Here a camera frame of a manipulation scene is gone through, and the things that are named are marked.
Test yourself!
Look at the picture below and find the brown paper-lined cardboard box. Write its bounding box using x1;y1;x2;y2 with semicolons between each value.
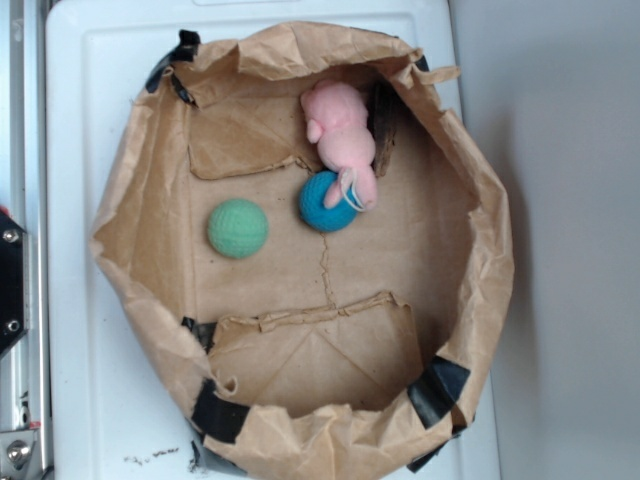
90;22;514;479

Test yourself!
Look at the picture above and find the blue knitted ball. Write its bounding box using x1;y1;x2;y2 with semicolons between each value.
298;170;358;233

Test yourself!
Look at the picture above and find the pink plush toy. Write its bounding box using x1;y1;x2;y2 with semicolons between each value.
300;80;378;212

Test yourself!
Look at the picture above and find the aluminium frame rail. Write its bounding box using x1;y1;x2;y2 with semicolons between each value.
1;1;54;479

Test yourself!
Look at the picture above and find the green knitted ball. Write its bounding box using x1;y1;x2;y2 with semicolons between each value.
207;198;269;259

